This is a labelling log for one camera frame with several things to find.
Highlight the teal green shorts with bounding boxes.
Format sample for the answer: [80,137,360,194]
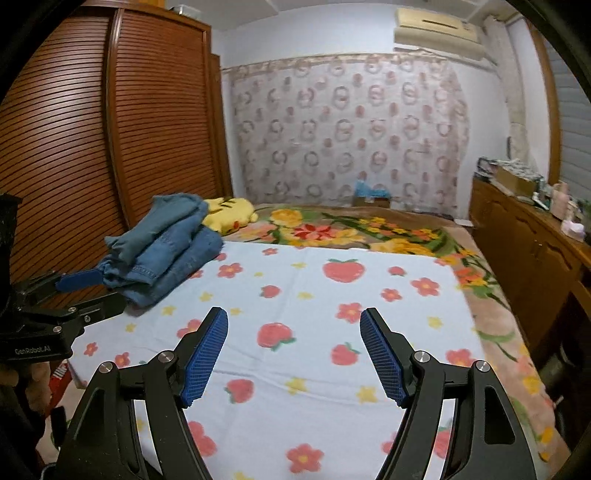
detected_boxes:
[104,193,208,265]

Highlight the left hand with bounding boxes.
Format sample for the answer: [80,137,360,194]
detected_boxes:
[1,362,51,413]

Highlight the folded blue jeans stack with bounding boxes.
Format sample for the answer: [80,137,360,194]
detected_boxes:
[98,215,223,309]

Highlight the floral fleece blanket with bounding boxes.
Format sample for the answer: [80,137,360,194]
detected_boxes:
[228,204,570,479]

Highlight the yellow plush toy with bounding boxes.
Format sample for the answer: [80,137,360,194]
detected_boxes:
[202,197,259,236]

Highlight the wooden louvered wardrobe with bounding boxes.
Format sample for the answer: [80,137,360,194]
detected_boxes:
[1,1,232,282]

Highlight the brown wooden sideboard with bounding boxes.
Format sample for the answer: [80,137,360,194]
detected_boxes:
[469,179,590,362]

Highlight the white floral strawberry sheet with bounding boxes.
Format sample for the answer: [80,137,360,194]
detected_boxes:
[69,242,484,479]

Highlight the pink bottle on sideboard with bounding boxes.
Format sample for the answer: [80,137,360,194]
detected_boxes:
[550,181,570,221]

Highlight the cardboard box on sideboard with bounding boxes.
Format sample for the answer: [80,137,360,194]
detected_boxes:
[495,166,538,197]

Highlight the pink circle pattern curtain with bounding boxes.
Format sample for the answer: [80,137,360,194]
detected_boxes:
[224,53,470,215]

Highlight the blue item on box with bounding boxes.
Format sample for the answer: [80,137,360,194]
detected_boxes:
[353,180,392,199]

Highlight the grey window shutter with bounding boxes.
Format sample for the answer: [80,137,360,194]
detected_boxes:
[544,40,591,199]

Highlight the white air conditioner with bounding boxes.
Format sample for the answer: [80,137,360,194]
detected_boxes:
[394,8,486,61]

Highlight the black camera box left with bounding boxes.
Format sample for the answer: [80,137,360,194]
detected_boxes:
[0,193,22,309]

